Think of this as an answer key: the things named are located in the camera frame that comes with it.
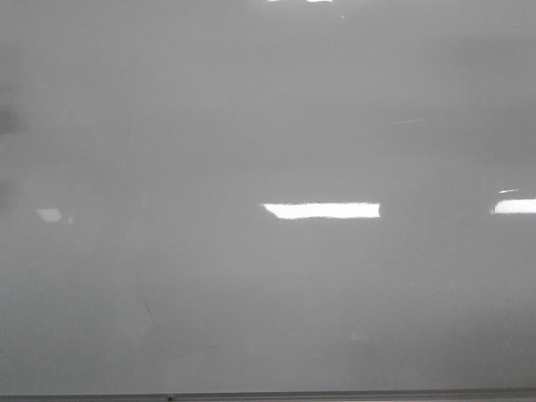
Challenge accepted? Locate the white whiteboard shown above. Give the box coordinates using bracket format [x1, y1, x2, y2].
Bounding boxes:
[1, 1, 535, 394]

